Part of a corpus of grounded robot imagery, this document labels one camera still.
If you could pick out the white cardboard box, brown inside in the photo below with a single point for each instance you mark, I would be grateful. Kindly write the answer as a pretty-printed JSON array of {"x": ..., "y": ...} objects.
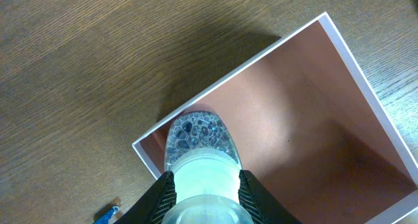
[{"x": 308, "y": 124}]

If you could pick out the clear bottle with purple liquid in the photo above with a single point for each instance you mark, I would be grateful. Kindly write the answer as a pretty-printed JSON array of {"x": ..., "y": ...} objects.
[{"x": 203, "y": 158}]

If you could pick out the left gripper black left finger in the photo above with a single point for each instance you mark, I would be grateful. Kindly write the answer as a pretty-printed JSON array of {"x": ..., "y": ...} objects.
[{"x": 154, "y": 204}]

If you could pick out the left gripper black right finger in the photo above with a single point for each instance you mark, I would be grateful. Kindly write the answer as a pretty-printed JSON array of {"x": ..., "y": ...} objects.
[{"x": 260, "y": 203}]

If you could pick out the blue disposable razor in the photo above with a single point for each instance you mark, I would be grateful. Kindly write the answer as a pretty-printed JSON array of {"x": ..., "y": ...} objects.
[{"x": 104, "y": 216}]

